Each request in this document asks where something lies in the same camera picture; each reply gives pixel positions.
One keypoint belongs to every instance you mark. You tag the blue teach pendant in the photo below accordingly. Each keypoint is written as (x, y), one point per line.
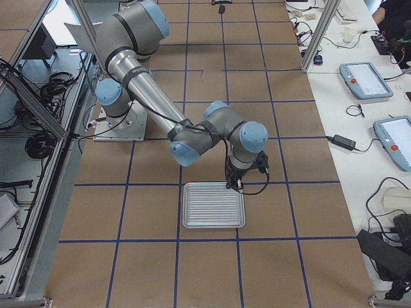
(364, 81)
(394, 134)

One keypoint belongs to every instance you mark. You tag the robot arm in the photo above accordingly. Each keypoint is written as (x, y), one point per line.
(133, 34)

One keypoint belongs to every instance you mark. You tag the black power adapter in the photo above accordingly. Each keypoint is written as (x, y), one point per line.
(344, 142)

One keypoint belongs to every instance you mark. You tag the metal tray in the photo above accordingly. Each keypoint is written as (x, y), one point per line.
(212, 205)

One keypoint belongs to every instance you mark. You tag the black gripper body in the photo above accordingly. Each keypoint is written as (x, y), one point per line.
(233, 174)

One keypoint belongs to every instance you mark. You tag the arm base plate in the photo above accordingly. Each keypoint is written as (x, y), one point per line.
(123, 129)

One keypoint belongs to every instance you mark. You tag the aluminium frame post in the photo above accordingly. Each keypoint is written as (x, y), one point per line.
(319, 32)

